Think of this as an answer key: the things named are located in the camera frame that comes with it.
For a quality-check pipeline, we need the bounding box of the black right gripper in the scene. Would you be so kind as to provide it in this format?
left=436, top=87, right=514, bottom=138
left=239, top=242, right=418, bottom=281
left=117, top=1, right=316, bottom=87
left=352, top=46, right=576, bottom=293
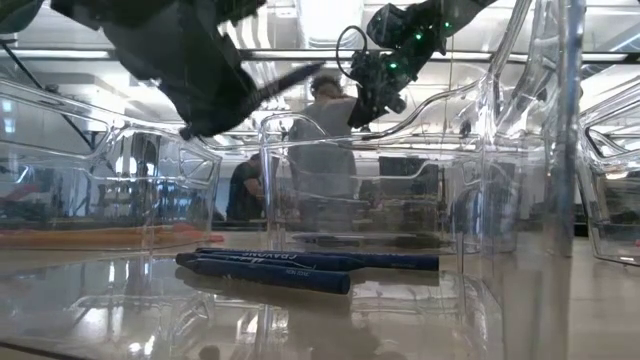
left=347, top=0, right=451, bottom=129

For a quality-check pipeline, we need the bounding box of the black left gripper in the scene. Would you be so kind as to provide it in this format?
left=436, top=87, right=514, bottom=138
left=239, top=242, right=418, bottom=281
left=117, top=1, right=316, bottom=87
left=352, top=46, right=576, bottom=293
left=102, top=4, right=326, bottom=140

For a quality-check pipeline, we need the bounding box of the clear plastic bin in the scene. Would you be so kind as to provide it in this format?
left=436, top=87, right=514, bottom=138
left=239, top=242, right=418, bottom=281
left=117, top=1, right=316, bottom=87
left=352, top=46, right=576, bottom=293
left=479, top=0, right=640, bottom=266
left=0, top=127, right=224, bottom=250
left=258, top=113, right=521, bottom=254
left=0, top=0, right=534, bottom=360

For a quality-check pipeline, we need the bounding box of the person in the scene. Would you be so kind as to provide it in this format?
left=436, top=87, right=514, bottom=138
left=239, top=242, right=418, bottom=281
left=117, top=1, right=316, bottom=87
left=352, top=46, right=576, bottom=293
left=287, top=73, right=360, bottom=231
left=226, top=152, right=265, bottom=222

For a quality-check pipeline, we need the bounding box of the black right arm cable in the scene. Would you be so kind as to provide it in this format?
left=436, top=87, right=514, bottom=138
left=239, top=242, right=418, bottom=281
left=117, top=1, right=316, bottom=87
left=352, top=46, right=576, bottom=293
left=334, top=24, right=370, bottom=84

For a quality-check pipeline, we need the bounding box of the silver ventilation duct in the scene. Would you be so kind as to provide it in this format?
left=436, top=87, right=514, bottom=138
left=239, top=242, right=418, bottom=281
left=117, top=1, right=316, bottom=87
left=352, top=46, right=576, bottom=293
left=294, top=0, right=366, bottom=76

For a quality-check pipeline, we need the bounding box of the black ceiling light rail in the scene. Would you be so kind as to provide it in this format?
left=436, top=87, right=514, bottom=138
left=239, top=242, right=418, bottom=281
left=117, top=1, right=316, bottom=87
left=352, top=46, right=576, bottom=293
left=0, top=47, right=640, bottom=64

